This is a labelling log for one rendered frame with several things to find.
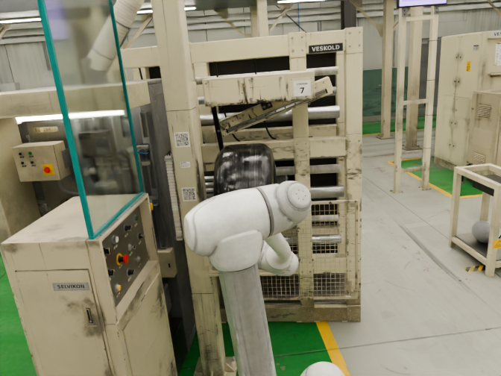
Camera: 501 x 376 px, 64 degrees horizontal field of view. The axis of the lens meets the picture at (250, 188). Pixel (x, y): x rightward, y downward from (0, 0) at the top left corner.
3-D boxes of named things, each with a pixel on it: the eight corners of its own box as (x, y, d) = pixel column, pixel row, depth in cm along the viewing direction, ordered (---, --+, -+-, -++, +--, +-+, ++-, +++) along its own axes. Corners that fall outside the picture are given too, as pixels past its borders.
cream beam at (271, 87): (204, 107, 220) (201, 80, 216) (212, 102, 244) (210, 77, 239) (315, 99, 213) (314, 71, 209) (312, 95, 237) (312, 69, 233)
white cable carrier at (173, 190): (176, 240, 219) (164, 156, 205) (179, 236, 224) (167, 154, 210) (184, 240, 219) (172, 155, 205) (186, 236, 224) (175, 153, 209)
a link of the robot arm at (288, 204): (287, 187, 115) (244, 198, 110) (312, 164, 98) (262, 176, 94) (303, 230, 112) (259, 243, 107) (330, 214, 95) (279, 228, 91)
